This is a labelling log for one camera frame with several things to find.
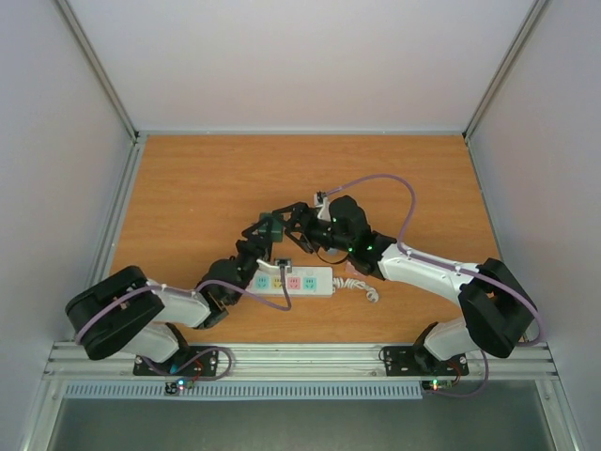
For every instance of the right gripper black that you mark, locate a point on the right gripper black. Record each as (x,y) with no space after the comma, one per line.
(299,215)

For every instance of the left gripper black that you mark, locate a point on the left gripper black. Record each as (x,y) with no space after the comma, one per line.
(265,245)

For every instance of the dark green cube adapter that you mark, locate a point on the dark green cube adapter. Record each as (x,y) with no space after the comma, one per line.
(271,224)

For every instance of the white power strip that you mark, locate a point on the white power strip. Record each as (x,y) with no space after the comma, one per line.
(300,282)

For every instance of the pink cube adapter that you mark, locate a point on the pink cube adapter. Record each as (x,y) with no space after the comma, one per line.
(352,270)

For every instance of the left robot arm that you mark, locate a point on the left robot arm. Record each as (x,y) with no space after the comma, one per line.
(129,312)

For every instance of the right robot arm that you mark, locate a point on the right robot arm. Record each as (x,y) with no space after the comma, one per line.
(495,309)

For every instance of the left controller board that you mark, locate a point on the left controller board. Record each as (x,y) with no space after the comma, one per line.
(178,387)

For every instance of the controller board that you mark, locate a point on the controller board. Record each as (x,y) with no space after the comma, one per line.
(178,387)
(436,385)

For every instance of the right controller board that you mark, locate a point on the right controller board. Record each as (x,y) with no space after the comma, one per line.
(436,385)

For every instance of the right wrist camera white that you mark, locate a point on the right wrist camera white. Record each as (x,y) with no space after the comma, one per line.
(322,204)

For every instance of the aluminium front rail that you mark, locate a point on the aluminium front rail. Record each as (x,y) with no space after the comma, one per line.
(304,362)

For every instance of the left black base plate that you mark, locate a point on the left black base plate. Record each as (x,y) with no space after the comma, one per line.
(196,361)

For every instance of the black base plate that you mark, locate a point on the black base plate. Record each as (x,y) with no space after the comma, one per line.
(405,361)
(196,361)

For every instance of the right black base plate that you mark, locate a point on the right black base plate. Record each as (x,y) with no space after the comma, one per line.
(405,361)

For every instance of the grey slotted cable duct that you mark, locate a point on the grey slotted cable duct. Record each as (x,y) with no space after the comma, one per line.
(248,390)

